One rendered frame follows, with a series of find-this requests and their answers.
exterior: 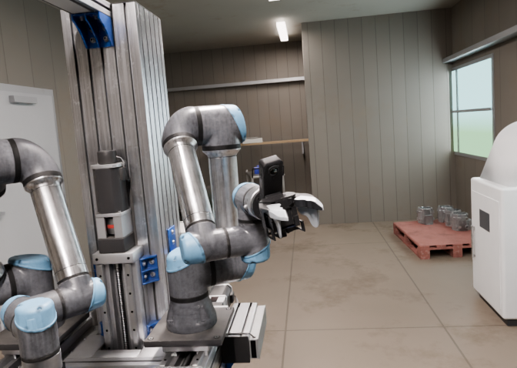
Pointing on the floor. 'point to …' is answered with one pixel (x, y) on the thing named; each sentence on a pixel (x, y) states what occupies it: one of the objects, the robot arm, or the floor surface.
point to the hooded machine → (497, 227)
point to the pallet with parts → (436, 232)
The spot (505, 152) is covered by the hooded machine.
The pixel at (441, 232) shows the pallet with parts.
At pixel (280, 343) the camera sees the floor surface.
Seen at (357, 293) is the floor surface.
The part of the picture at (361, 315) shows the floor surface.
